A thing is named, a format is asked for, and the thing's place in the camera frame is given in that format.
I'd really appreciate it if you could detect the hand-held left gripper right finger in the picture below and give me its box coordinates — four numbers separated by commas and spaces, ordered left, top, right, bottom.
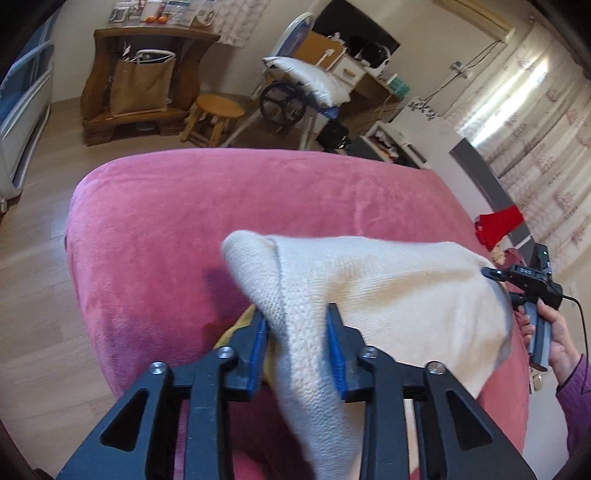
325, 302, 539, 480

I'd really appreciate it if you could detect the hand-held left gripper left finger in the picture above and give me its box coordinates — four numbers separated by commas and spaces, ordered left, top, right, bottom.
55, 302, 271, 480

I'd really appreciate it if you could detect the cream knitted sweater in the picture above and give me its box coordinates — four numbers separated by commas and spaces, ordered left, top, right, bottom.
222, 230, 514, 480

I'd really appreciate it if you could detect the person's right forearm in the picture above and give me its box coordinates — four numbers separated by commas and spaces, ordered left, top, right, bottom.
554, 353, 591, 444

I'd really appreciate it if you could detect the person's right hand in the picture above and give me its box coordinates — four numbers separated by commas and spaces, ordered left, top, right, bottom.
515, 302, 585, 386

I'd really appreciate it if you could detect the yellow folded cloth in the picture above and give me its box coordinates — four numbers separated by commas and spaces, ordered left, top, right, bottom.
213, 305, 280, 386

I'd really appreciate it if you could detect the red garment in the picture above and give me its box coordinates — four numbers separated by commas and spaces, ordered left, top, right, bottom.
473, 205, 527, 245

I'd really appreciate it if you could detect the grey and white headboard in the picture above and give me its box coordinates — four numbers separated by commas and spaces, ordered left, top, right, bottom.
450, 138, 532, 250

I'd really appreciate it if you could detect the patterned curtain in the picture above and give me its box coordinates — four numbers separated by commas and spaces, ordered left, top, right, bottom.
455, 23, 591, 296

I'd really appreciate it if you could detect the white nightstand with flower decal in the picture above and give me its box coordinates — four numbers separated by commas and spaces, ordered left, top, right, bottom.
365, 96, 451, 169

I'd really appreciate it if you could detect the bed with pink sheet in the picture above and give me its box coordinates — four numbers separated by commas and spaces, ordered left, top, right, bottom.
65, 148, 532, 480

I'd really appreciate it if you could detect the black bag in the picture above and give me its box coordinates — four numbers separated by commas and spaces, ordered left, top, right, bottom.
316, 121, 352, 151

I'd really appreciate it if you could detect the wooden desk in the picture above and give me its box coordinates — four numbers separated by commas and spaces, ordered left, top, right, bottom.
344, 69, 402, 125

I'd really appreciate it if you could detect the white drawer cabinet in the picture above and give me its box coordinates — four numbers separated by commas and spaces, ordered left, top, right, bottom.
330, 51, 368, 86

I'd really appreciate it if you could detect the black white round appliance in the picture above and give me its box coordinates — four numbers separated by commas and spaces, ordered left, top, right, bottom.
355, 41, 393, 75

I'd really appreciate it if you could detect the round wooden stool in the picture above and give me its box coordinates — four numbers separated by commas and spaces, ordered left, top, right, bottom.
179, 93, 246, 148

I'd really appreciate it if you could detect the black wheel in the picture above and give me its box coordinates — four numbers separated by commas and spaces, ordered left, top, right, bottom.
259, 80, 308, 127

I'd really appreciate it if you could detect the white pillow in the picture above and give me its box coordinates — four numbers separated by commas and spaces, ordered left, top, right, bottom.
262, 56, 352, 106

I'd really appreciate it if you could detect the black television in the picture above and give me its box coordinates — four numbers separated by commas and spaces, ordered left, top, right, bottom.
314, 0, 400, 56

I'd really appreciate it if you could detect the brown tote bag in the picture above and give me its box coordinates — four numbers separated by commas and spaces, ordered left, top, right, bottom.
108, 48, 178, 116

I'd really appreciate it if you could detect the blue chair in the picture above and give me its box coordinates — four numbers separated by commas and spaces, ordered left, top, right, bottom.
222, 13, 342, 151

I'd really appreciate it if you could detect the wooden console table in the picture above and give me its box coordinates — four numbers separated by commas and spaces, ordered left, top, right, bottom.
81, 25, 221, 146

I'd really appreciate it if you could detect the white blue baby crib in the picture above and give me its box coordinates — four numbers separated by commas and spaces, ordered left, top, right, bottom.
0, 39, 55, 204

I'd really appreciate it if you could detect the blue white package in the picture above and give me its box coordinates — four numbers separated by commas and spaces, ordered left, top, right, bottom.
166, 0, 195, 24

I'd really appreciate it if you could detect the black cable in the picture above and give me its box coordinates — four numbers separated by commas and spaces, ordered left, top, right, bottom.
560, 295, 591, 352

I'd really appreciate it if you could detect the wall air conditioner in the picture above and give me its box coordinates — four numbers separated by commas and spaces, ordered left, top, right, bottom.
443, 0, 515, 44

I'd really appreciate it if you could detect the white textured wall hanging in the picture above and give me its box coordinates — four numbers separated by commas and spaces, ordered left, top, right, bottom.
217, 0, 273, 47

